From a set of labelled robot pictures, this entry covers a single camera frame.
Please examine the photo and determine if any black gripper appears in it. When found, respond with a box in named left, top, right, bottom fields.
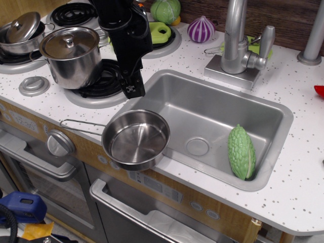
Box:
left=99, top=5, right=153, bottom=99

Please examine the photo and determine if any small steel pan with handle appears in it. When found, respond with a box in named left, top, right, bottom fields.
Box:
left=76, top=109, right=171, bottom=171

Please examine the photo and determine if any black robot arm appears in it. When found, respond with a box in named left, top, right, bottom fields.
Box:
left=93, top=1, right=153, bottom=99

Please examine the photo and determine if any silver sink basin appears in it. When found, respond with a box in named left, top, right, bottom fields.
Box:
left=123, top=70, right=293, bottom=191

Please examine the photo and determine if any front black stove burner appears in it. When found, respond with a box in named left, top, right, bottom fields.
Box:
left=65, top=59, right=127, bottom=109

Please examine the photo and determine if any black stove burner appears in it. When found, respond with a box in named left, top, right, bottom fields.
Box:
left=46, top=2, right=99, bottom=30
left=65, top=59, right=127, bottom=109

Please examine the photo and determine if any back right stove burner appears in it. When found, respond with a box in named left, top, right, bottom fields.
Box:
left=142, top=25, right=182, bottom=59

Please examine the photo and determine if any green plastic cutting board toy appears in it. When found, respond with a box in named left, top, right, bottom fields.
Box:
left=108, top=22, right=171, bottom=47

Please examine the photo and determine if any large steel pot with lid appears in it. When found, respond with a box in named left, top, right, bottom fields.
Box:
left=38, top=26, right=103, bottom=90

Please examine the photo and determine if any yellow toy piece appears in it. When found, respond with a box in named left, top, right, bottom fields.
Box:
left=171, top=16, right=181, bottom=26

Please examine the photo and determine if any green cabbage toy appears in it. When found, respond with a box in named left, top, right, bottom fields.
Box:
left=150, top=0, right=181, bottom=24

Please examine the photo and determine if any purple striped onion toy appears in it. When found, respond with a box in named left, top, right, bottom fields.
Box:
left=187, top=16, right=216, bottom=43

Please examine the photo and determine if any back left black stove burner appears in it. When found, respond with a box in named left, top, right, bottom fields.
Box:
left=46, top=2, right=99, bottom=30

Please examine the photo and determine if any silver oven dial knob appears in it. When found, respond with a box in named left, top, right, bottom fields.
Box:
left=46, top=129, right=75, bottom=157

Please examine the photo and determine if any silver stove knob on counter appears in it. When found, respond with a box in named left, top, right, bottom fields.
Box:
left=19, top=76, right=50, bottom=97

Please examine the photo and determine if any silver faucet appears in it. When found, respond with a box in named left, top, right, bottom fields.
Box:
left=204, top=0, right=275, bottom=90

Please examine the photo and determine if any small steel pot with lid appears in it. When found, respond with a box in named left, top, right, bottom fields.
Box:
left=1, top=12, right=55, bottom=56

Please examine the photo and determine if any toy oven door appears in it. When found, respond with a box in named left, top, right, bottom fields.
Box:
left=1, top=122, right=107, bottom=242

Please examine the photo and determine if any green item behind faucet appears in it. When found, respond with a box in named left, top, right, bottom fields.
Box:
left=204, top=35, right=261, bottom=60

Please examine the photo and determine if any green bitter melon toy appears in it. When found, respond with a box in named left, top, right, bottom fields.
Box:
left=227, top=124, right=256, bottom=180

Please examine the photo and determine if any toy dishwasher door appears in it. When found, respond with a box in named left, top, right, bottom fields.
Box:
left=85, top=163, right=251, bottom=243

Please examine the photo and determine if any blue clamp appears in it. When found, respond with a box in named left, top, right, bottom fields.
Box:
left=1, top=191, right=47, bottom=223

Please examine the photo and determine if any grey metal pole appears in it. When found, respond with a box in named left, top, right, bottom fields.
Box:
left=297, top=1, right=323, bottom=66

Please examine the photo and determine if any red toy object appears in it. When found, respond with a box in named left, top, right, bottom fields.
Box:
left=314, top=85, right=324, bottom=98

